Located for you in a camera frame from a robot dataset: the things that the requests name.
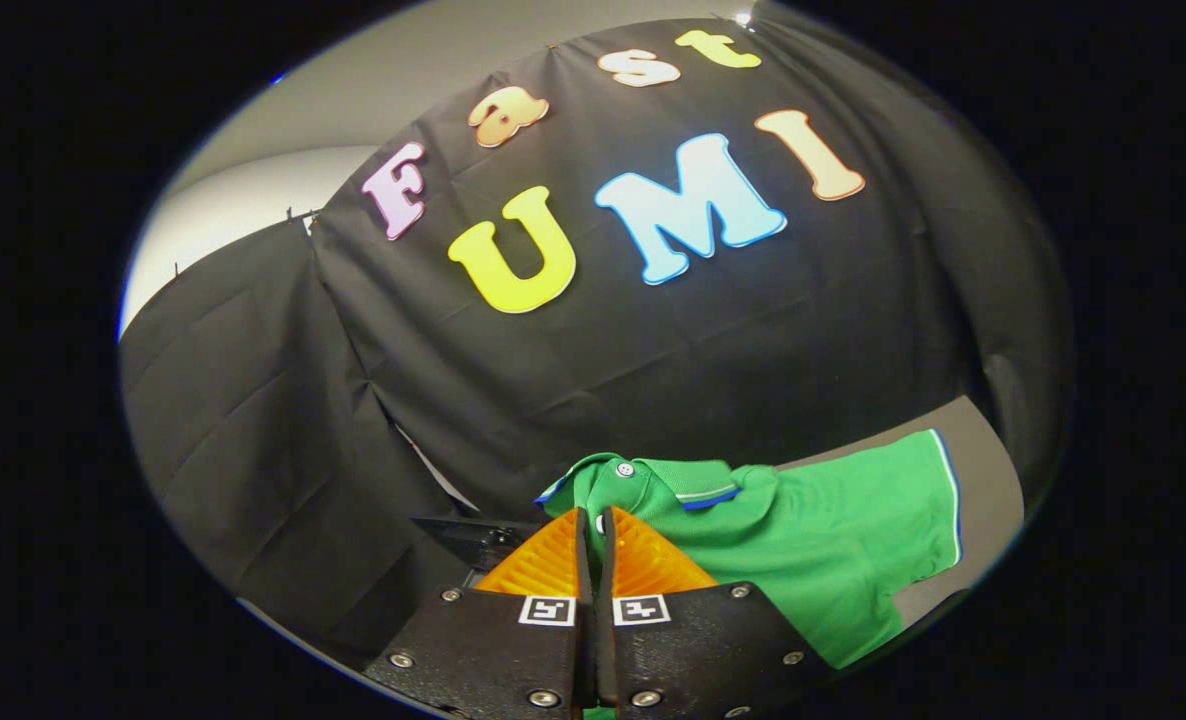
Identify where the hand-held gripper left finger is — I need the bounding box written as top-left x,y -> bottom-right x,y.
363,507 -> 595,720

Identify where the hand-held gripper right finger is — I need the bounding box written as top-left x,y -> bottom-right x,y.
596,506 -> 836,720

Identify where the green polo shirt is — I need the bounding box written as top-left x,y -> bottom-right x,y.
535,429 -> 964,670

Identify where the black backdrop cloth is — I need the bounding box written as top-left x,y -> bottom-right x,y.
118,15 -> 1074,671

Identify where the grey cabinet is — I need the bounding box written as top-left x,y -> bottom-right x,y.
773,394 -> 1026,633

